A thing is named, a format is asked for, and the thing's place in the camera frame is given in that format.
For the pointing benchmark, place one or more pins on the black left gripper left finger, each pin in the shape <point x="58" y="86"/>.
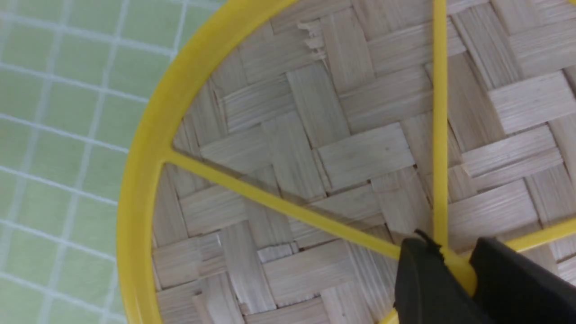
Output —
<point x="426" y="292"/>

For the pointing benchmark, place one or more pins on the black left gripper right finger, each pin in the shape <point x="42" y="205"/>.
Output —
<point x="512" y="289"/>

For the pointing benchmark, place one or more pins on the yellow woven bamboo steamer lid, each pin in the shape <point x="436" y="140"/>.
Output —
<point x="293" y="144"/>

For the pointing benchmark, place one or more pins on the green checked tablecloth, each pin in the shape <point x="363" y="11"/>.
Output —
<point x="76" y="76"/>

